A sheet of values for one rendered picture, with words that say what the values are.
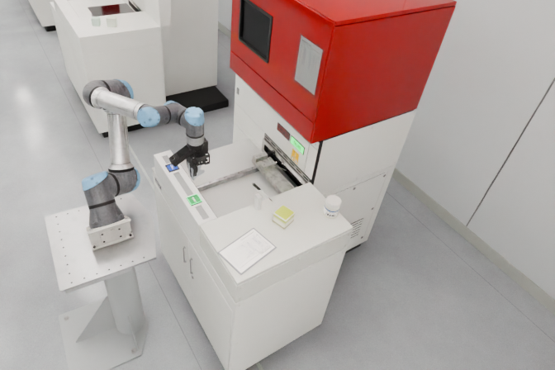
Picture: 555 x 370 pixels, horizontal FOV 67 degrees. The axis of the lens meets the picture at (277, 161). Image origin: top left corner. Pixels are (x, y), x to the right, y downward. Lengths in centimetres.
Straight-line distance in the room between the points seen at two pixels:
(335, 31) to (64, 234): 150
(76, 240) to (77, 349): 82
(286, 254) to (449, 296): 165
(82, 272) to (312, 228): 102
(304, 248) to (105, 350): 137
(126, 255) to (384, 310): 171
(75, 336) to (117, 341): 24
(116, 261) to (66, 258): 21
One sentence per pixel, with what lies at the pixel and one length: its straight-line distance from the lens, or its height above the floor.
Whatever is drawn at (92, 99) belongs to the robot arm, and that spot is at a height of 141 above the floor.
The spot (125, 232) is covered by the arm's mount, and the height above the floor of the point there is 87.
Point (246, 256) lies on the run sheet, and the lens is 180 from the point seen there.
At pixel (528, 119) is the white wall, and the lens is 306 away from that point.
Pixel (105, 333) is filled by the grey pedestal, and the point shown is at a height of 1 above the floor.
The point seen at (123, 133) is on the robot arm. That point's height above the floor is 119.
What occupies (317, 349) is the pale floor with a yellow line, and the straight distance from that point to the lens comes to 272.
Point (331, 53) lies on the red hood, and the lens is 175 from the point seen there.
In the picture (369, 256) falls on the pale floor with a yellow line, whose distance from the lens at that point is 319.
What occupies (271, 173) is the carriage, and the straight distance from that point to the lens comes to 230.
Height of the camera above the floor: 241
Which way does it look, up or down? 40 degrees down
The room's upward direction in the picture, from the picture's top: 8 degrees clockwise
